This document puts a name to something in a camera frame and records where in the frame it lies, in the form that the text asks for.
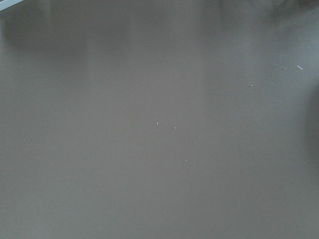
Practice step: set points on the white tray edge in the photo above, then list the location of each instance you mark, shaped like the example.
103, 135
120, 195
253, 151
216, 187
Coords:
4, 4

